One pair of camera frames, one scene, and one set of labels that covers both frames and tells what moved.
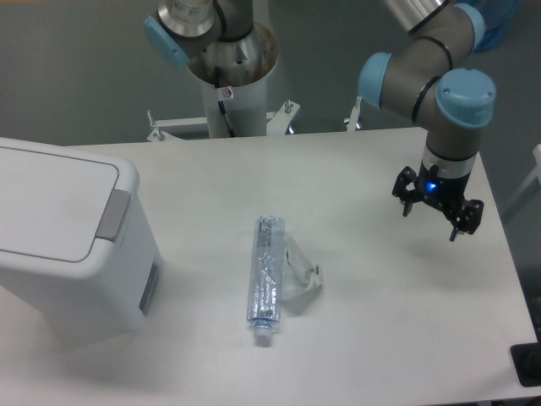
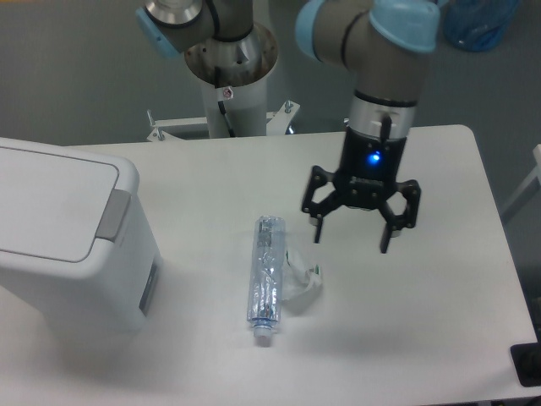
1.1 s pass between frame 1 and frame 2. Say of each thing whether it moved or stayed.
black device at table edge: stayed
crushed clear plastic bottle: stayed
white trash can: stayed
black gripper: moved
